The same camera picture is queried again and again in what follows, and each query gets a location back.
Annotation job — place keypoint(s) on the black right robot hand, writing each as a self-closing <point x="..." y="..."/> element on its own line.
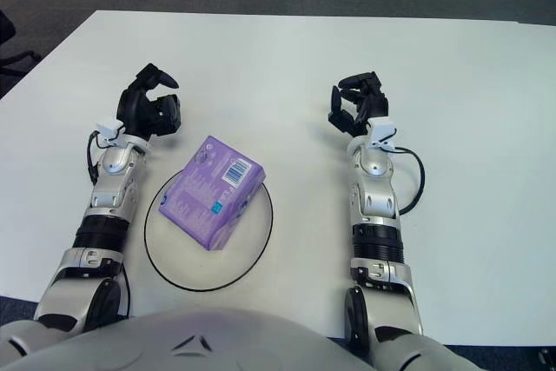
<point x="375" y="104"/>

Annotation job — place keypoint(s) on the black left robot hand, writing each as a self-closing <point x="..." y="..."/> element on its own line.
<point x="134" y="112"/>

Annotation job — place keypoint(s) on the purple tissue paper pack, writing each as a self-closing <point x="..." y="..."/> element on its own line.
<point x="208" y="188"/>

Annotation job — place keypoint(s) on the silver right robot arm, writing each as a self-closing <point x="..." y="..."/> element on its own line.
<point x="375" y="201"/>

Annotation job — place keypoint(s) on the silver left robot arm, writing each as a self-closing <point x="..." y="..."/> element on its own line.
<point x="113" y="184"/>

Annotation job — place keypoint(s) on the white plate with black rim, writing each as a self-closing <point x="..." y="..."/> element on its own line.
<point x="243" y="253"/>

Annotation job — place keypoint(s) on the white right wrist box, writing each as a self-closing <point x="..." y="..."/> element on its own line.
<point x="382" y="130"/>

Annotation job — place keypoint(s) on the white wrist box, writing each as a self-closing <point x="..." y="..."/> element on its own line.
<point x="107" y="130"/>
<point x="382" y="130"/>

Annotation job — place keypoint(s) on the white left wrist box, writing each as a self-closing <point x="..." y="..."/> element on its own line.
<point x="107" y="130"/>

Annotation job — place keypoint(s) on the black office chair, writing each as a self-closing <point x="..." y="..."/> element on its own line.
<point x="19" y="58"/>

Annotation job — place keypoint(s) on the grey robot torso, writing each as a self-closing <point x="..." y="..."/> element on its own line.
<point x="217" y="340"/>

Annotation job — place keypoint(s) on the black floor object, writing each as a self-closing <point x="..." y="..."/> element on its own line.
<point x="548" y="355"/>

